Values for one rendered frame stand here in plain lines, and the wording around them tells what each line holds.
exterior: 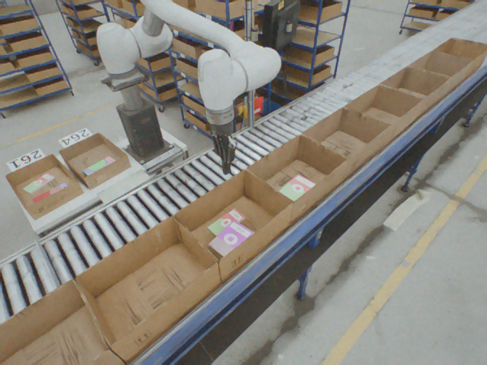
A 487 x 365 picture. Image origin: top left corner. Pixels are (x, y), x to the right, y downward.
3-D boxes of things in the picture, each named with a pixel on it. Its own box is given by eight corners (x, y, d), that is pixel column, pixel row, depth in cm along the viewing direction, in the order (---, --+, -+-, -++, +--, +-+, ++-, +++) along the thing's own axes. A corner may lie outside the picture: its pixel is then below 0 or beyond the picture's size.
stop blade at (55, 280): (44, 249, 145) (35, 239, 139) (76, 319, 119) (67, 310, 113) (43, 250, 145) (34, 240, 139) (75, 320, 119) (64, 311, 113)
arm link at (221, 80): (214, 115, 85) (248, 101, 90) (206, 62, 74) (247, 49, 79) (196, 102, 91) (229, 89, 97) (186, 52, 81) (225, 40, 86)
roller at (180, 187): (171, 176, 183) (169, 170, 179) (223, 224, 154) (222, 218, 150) (164, 180, 181) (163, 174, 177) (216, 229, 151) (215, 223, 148)
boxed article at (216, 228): (207, 229, 129) (207, 227, 127) (234, 210, 136) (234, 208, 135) (218, 239, 124) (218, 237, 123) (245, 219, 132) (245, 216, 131)
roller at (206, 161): (204, 158, 195) (203, 152, 191) (258, 198, 165) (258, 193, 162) (198, 161, 192) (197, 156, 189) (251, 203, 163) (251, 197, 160)
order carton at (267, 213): (246, 193, 144) (244, 168, 132) (290, 227, 128) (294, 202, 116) (180, 238, 126) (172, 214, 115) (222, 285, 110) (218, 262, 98)
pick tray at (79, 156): (103, 143, 204) (98, 132, 197) (132, 166, 184) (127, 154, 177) (64, 163, 190) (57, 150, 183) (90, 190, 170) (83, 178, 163)
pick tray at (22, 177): (60, 164, 189) (53, 153, 182) (85, 193, 169) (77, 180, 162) (14, 187, 175) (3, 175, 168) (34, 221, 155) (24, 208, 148)
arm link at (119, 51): (102, 67, 161) (85, 24, 146) (132, 57, 168) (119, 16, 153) (111, 77, 152) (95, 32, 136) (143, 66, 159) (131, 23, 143)
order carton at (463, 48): (443, 57, 251) (451, 36, 240) (481, 66, 235) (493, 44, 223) (422, 72, 233) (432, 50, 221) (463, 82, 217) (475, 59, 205)
